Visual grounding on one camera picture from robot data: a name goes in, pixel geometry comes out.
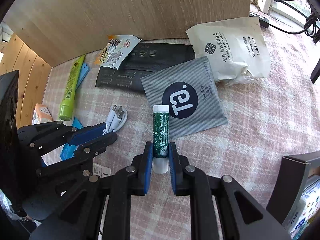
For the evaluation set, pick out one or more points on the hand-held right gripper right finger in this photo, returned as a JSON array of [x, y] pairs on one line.
[[173, 172]]

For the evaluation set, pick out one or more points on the white paper tag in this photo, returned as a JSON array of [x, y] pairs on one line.
[[101, 170]]

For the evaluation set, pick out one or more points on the grey sachet with black circle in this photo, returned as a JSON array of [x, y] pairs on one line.
[[200, 80]]

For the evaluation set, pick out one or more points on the light blue plastic card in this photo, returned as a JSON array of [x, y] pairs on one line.
[[82, 73]]

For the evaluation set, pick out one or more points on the black tripod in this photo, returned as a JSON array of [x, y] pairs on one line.
[[315, 70]]

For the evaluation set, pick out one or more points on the orange white small box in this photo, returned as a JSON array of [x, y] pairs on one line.
[[41, 115]]

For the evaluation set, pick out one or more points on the white paper packet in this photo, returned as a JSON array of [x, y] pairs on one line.
[[225, 50]]

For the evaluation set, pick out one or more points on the lime green tube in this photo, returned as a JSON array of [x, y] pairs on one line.
[[70, 92]]

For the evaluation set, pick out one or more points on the star print tissue pack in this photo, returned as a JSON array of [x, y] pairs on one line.
[[305, 205]]

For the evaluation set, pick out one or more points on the light blue packet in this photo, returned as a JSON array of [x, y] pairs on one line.
[[70, 151]]

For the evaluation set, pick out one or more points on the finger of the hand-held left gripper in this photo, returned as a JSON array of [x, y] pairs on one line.
[[87, 132], [100, 143]]

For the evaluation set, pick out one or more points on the pine wood panel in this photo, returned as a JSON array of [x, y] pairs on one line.
[[25, 62]]

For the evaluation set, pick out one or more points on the orange white torn sachet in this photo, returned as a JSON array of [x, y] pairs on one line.
[[112, 51]]

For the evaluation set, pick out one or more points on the black storage box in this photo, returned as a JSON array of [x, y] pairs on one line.
[[295, 162]]

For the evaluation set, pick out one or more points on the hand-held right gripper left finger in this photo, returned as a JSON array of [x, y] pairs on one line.
[[148, 172]]

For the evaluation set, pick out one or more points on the black packet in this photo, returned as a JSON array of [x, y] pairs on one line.
[[165, 53], [120, 78]]

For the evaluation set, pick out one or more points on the cardboard box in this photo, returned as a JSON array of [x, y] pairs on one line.
[[125, 10]]

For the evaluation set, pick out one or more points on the green lip balm stick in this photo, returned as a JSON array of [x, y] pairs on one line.
[[160, 130]]

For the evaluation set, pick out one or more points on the black inline controller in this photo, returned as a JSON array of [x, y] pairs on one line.
[[260, 19]]

